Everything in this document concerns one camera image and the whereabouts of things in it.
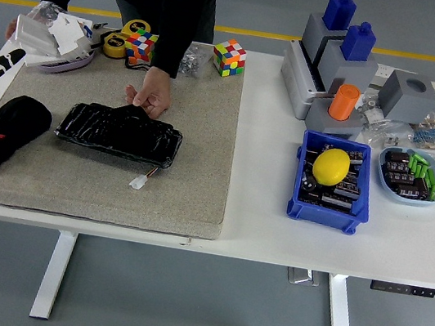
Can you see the purple tray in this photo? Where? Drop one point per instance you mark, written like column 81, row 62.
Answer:
column 71, row 64

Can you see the white table leg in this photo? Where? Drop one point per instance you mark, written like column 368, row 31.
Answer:
column 341, row 319
column 53, row 273

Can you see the multicolour puzzle cube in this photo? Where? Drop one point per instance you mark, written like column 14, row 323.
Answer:
column 229, row 58
column 140, row 47

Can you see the black rag with red tag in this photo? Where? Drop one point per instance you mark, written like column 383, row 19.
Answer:
column 13, row 118

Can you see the orange cylinder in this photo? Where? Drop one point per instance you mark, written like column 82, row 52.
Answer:
column 344, row 102

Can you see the green battery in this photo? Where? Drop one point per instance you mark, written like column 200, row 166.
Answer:
column 411, row 165
column 433, row 191
column 417, row 168
column 420, row 157
column 430, row 176

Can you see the grey-brown mat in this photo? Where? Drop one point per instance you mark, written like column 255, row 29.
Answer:
column 92, row 193

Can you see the metal table bracket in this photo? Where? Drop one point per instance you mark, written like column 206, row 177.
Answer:
column 303, row 276

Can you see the person's right hand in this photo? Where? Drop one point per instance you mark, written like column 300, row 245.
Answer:
column 12, row 29

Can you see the bag of small white parts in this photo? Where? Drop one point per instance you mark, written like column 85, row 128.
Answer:
column 371, row 108

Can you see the black glossy panel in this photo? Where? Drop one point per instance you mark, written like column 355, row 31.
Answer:
column 122, row 135

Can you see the person's left forearm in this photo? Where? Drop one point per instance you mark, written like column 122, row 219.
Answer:
column 173, row 48

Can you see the clear plastic bag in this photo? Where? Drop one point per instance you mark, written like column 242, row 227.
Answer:
column 45, row 11

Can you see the white paper card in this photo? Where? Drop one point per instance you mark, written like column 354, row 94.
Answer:
column 70, row 34

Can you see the dark brown capacitor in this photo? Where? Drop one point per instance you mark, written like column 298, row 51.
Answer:
column 397, row 167
column 399, row 177
column 414, row 189
column 396, row 156

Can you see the light grey enclosure box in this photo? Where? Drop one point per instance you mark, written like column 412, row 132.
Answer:
column 295, row 88

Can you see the blue bottle block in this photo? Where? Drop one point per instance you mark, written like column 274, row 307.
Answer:
column 339, row 10
column 358, row 42

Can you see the person's left hand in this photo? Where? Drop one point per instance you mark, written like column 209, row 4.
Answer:
column 156, row 91

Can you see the grey block with round hole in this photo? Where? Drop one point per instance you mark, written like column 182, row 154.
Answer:
column 407, row 102

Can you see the blue plastic bin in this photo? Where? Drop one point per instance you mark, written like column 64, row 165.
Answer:
column 320, row 216

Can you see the yellow lemon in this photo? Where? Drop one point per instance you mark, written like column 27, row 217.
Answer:
column 330, row 166

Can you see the light blue tray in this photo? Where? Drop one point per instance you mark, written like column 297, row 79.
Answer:
column 387, row 190

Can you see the bag of metal screws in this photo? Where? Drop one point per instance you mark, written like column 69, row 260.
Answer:
column 194, row 62

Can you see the white power strip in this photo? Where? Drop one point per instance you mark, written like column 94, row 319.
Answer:
column 382, row 75

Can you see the clear bag with plug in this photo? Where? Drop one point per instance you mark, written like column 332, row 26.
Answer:
column 387, row 136

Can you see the black round capacitor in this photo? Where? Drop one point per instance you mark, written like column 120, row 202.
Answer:
column 309, row 182

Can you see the low grey block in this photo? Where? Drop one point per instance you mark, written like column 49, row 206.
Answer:
column 331, row 126

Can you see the small blue tool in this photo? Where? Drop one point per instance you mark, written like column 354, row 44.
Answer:
column 91, row 29

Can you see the black table control panel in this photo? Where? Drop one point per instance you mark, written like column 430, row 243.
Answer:
column 402, row 289

